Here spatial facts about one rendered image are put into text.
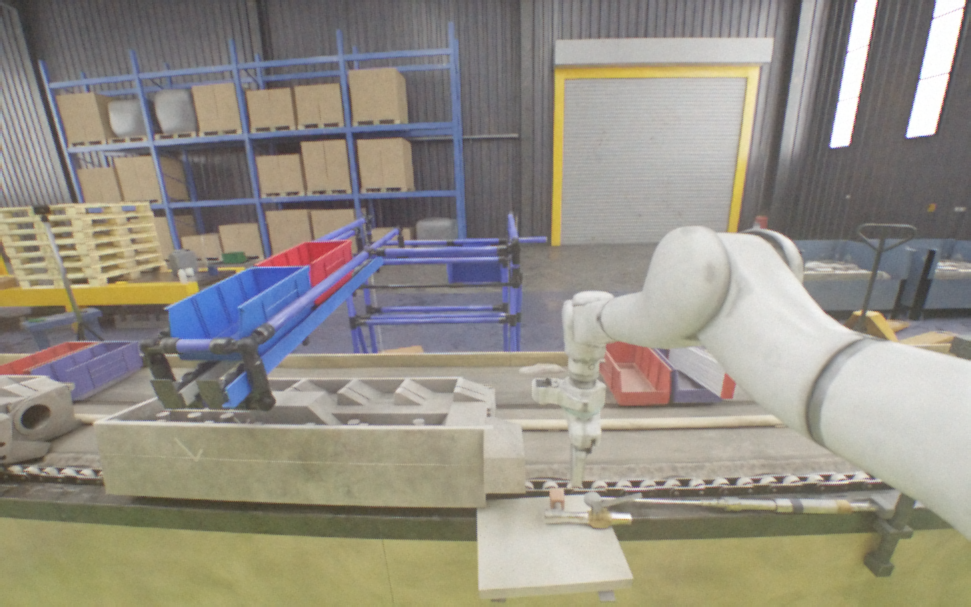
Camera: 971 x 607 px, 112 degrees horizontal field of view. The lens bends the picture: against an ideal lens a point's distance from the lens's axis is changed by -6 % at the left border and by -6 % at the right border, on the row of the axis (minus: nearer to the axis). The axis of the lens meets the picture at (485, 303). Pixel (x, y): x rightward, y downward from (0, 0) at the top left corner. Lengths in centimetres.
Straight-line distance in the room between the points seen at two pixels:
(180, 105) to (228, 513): 1204
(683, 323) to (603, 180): 1106
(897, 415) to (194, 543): 136
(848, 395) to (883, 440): 3
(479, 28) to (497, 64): 100
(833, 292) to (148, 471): 582
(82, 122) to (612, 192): 1461
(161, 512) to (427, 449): 74
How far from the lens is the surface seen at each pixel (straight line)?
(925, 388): 27
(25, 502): 164
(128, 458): 130
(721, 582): 129
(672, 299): 35
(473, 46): 1172
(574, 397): 71
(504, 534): 93
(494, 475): 87
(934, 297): 662
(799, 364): 30
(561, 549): 91
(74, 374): 223
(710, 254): 33
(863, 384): 28
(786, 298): 34
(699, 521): 110
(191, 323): 98
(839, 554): 139
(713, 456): 133
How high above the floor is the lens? 151
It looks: 17 degrees down
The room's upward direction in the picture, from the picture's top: 2 degrees counter-clockwise
